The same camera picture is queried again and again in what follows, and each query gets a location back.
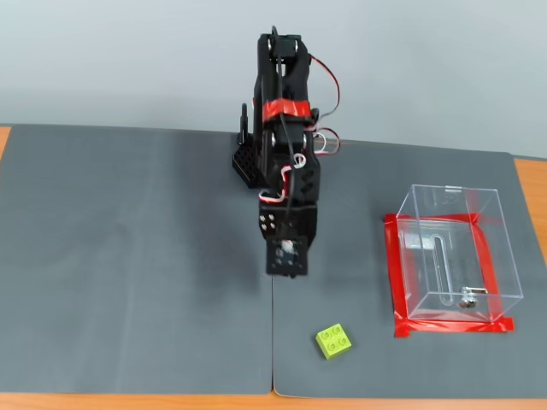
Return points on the grey mat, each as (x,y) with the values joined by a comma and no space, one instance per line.
(342,192)
(128,256)

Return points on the green lego block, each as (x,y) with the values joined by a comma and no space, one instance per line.
(334,341)

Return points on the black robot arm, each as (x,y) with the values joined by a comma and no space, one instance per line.
(299,81)

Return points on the transparent acrylic box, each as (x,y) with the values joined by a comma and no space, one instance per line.
(444,273)

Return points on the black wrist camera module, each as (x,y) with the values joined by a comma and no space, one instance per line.
(273,267)

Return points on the red tape strip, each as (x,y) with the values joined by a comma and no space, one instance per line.
(448,328)
(396,273)
(427,218)
(487,265)

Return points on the black table clamp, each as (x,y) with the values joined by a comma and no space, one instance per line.
(244,119)

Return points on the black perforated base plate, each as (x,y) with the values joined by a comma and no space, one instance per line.
(245,164)

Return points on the red tape band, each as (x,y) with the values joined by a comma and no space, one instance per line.
(290,109)

